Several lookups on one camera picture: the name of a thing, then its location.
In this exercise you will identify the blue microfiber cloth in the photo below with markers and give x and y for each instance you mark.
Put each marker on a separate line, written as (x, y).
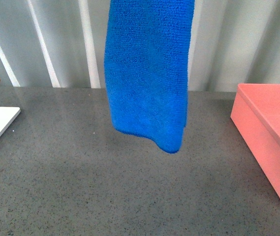
(146, 68)

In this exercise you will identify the white pleated curtain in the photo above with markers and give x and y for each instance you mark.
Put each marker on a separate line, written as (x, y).
(60, 43)

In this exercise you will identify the pink plastic bin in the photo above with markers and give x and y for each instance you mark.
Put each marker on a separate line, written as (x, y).
(256, 114)

